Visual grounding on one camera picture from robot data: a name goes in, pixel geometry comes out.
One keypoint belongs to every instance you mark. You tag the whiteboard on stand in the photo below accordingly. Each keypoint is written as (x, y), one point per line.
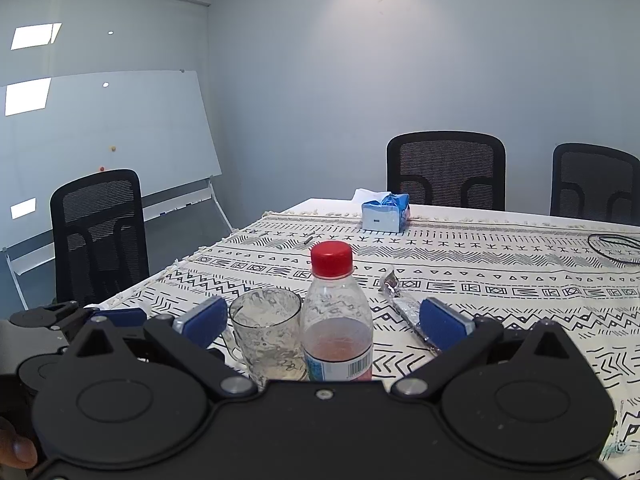
(125, 125)

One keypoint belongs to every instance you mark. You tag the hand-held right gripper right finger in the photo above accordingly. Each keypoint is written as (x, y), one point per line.
(442, 322)

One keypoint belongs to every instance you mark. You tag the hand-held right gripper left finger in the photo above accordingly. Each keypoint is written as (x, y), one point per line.
(202, 322)

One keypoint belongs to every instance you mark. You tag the black and white patterned tablecloth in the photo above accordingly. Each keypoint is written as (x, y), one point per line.
(500, 270)

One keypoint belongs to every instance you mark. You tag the clear glass cup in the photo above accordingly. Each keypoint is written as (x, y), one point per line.
(265, 330)

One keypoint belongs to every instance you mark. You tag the blue tissue pack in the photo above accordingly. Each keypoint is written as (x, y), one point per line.
(382, 217)

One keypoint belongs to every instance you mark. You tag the black mesh office chair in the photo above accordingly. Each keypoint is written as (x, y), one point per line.
(100, 230)
(595, 180)
(445, 170)

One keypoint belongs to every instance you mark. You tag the silver foil wrapper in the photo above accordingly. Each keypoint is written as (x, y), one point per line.
(400, 305)

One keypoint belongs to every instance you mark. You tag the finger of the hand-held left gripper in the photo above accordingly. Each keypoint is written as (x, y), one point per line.
(120, 317)

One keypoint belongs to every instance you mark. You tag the person's left hand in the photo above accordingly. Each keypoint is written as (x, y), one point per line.
(17, 447)

